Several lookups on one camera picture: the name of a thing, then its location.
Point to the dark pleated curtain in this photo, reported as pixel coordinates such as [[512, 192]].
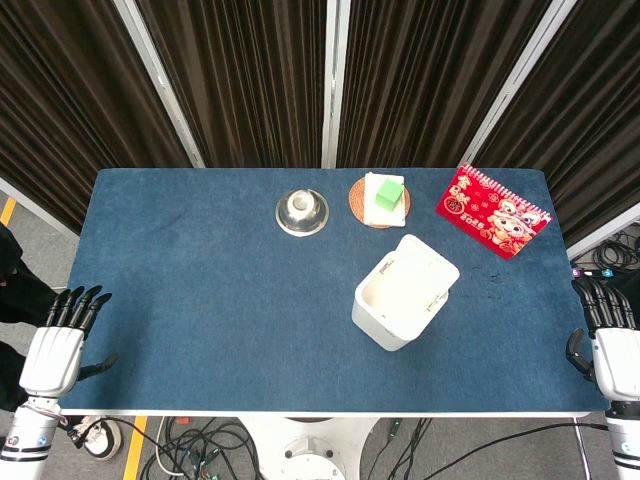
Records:
[[240, 75]]

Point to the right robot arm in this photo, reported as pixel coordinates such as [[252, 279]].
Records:
[[624, 440]]

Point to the blue desk mat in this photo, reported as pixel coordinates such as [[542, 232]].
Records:
[[250, 310]]

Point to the round woven coaster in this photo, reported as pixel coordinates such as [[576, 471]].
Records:
[[356, 200]]

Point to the yellow floor tape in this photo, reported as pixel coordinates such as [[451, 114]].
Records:
[[135, 447]]

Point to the green cube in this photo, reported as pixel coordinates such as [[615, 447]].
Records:
[[390, 195]]

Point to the white partition frame post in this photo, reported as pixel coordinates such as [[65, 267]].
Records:
[[332, 85], [155, 80], [515, 80]]

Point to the white open-lid box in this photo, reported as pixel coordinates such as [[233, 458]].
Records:
[[400, 295]]

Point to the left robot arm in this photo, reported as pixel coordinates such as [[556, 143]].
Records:
[[27, 437]]

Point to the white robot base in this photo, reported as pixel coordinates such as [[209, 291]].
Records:
[[310, 450]]

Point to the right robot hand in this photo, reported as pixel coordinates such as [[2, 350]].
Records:
[[612, 345]]

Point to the small white cup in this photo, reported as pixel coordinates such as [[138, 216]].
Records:
[[301, 203]]

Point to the red spiral desk calendar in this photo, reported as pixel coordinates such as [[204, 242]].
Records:
[[492, 212]]

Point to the white and green sponge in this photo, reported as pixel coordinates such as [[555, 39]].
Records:
[[382, 215]]

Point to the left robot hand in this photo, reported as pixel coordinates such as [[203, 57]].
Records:
[[52, 350]]

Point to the stainless steel bowl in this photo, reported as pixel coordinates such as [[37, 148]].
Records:
[[290, 220]]

